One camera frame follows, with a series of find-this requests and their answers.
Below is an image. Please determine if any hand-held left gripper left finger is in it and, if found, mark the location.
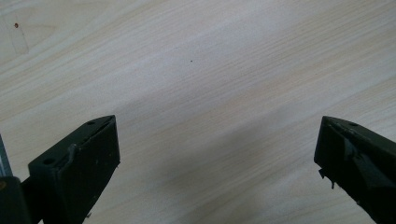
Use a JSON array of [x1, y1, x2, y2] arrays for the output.
[[27, 115, 121, 224]]

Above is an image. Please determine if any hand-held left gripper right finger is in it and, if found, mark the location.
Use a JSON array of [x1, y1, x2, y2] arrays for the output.
[[313, 116, 396, 224]]

